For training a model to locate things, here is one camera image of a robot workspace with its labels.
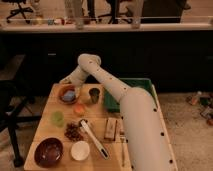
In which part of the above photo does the blue sponge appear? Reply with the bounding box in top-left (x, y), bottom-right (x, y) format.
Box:
top-left (62, 91), bottom-right (75, 102)

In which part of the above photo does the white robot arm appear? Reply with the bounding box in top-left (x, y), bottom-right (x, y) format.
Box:
top-left (60, 54), bottom-right (177, 171)

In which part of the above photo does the orange bowl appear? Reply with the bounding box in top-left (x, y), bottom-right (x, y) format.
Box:
top-left (58, 85), bottom-right (80, 104)

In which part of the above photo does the purple bowl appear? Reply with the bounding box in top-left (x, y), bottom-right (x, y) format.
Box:
top-left (34, 137), bottom-right (63, 168)

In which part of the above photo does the dark metal cup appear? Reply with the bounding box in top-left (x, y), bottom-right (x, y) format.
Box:
top-left (89, 88), bottom-right (100, 104)

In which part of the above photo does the green plastic cup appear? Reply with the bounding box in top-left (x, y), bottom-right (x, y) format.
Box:
top-left (51, 111), bottom-right (64, 127)

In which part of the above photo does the green tray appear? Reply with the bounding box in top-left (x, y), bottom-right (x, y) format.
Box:
top-left (104, 78), bottom-right (155, 113)

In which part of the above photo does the bunch of red grapes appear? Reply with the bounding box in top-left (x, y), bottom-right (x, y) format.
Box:
top-left (64, 123), bottom-right (83, 142)

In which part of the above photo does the brown wooden block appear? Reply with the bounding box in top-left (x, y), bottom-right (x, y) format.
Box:
top-left (104, 118), bottom-right (117, 140)

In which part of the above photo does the black office chair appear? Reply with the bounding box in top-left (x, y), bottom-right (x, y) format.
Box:
top-left (0, 53), bottom-right (43, 168)

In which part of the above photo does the silver fork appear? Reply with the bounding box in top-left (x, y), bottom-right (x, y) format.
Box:
top-left (119, 131), bottom-right (126, 167)

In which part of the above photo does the white handled kitchen tool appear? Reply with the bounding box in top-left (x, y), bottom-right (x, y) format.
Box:
top-left (79, 119), bottom-right (109, 160)

